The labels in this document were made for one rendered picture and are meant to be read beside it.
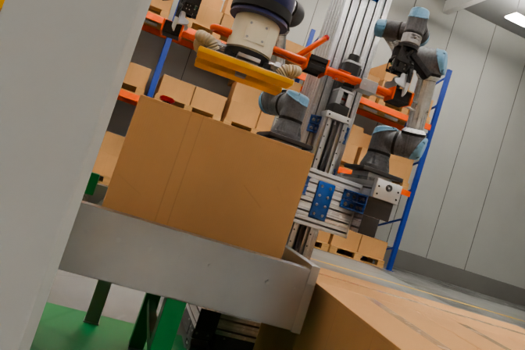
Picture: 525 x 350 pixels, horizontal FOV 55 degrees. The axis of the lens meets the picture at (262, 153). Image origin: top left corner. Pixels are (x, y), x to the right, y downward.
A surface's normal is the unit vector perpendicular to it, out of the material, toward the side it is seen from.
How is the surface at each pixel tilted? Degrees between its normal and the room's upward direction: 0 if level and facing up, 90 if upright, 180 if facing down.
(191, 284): 90
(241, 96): 90
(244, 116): 90
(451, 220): 90
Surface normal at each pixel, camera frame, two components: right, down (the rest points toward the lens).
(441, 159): 0.27, 0.03
